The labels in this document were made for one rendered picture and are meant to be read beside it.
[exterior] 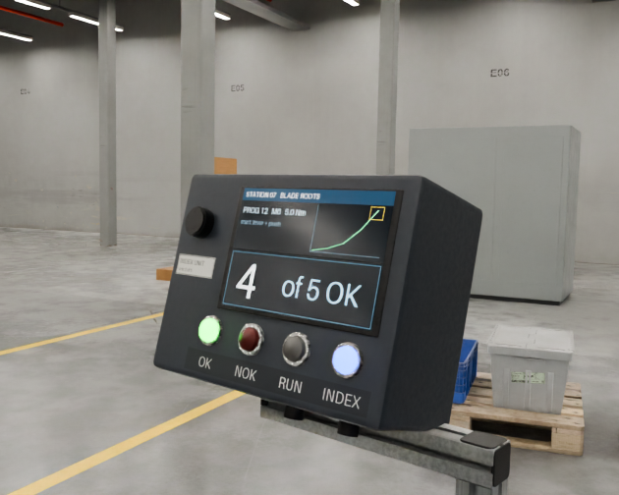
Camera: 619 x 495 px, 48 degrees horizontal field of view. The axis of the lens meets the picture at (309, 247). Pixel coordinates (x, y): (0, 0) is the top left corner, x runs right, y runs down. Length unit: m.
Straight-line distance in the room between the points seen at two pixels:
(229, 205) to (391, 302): 0.20
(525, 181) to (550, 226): 0.56
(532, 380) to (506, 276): 4.48
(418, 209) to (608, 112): 12.59
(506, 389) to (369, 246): 3.19
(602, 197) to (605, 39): 2.68
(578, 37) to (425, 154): 5.67
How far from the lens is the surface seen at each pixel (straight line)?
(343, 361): 0.52
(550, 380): 3.66
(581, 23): 13.37
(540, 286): 8.03
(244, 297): 0.60
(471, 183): 8.11
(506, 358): 3.64
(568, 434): 3.61
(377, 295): 0.51
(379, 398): 0.51
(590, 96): 13.14
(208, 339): 0.61
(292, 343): 0.55
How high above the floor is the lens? 1.24
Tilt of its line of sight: 5 degrees down
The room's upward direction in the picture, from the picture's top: 1 degrees clockwise
